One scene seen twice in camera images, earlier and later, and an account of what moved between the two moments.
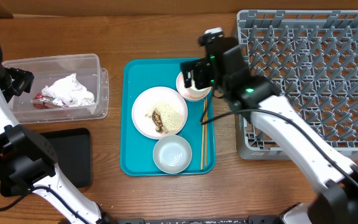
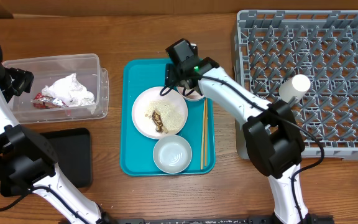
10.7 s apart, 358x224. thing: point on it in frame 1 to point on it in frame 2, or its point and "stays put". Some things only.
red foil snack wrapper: (40, 101) stays put
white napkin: (70, 91) stays put
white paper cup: (192, 95) to (297, 86)
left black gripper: (23, 80) stays put
